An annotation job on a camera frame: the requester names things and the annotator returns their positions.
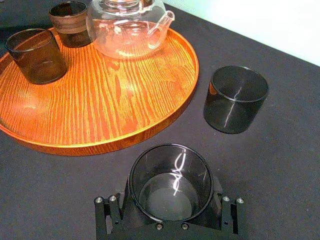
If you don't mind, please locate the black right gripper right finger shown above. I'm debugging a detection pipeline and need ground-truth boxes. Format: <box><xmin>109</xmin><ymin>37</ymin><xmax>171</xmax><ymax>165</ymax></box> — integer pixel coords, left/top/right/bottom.
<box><xmin>199</xmin><ymin>175</ymin><xmax>246</xmax><ymax>236</ymax></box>

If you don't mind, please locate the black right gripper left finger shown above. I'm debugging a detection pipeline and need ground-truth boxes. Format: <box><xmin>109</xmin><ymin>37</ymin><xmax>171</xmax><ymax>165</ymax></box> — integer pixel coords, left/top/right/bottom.
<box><xmin>93</xmin><ymin>177</ymin><xmax>151</xmax><ymax>236</ymax></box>

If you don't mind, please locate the dark smoky glass tumbler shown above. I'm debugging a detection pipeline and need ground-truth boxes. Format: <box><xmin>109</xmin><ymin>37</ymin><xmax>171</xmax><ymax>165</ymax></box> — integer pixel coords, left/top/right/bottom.
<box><xmin>202</xmin><ymin>65</ymin><xmax>269</xmax><ymax>134</ymax></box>
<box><xmin>5</xmin><ymin>28</ymin><xmax>69</xmax><ymax>85</ymax></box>
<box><xmin>127</xmin><ymin>143</ymin><xmax>215</xmax><ymax>224</ymax></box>

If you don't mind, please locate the round orange wooden tray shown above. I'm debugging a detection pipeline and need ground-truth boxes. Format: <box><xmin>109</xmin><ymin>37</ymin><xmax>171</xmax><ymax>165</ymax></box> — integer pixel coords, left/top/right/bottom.
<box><xmin>0</xmin><ymin>26</ymin><xmax>200</xmax><ymax>157</ymax></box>

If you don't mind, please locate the black table cloth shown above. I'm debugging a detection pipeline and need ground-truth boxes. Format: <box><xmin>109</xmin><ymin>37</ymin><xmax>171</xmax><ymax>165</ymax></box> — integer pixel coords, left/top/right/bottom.
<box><xmin>0</xmin><ymin>0</ymin><xmax>320</xmax><ymax>240</ymax></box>

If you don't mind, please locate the clear glass teapot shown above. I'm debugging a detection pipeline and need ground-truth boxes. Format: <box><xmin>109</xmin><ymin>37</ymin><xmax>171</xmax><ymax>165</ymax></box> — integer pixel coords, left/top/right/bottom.
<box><xmin>85</xmin><ymin>0</ymin><xmax>175</xmax><ymax>60</ymax></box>

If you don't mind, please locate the brown banded ceramic cup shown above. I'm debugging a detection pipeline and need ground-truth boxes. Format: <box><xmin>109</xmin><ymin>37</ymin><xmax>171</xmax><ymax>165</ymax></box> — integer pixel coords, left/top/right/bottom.
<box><xmin>47</xmin><ymin>1</ymin><xmax>92</xmax><ymax>49</ymax></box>

